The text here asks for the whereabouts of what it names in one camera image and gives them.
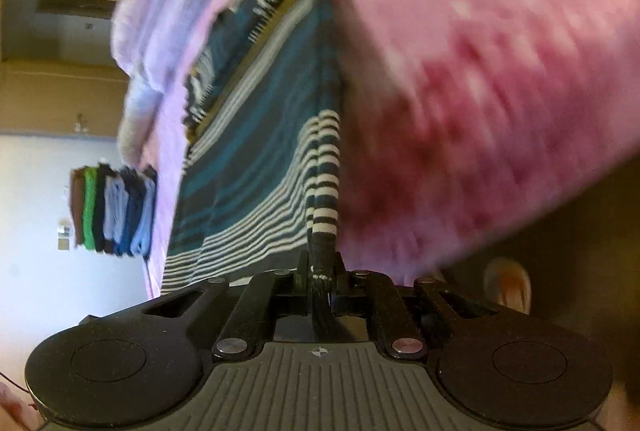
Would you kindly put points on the pink floral blanket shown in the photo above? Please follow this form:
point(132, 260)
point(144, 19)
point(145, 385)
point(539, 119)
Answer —
point(460, 61)

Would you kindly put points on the pink slipper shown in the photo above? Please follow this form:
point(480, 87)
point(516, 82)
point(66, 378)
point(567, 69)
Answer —
point(507, 283)

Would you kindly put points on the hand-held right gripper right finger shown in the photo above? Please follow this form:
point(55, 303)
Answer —
point(338, 283)

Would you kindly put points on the stack of folded clothes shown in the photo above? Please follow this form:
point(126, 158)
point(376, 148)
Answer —
point(115, 211)

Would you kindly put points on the teal striped garment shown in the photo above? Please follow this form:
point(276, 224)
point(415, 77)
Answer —
point(260, 136)

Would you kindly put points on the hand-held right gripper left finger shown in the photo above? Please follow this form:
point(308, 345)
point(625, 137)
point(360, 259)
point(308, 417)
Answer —
point(302, 281)

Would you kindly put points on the wall socket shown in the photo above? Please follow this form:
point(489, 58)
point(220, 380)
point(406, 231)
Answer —
point(64, 237)

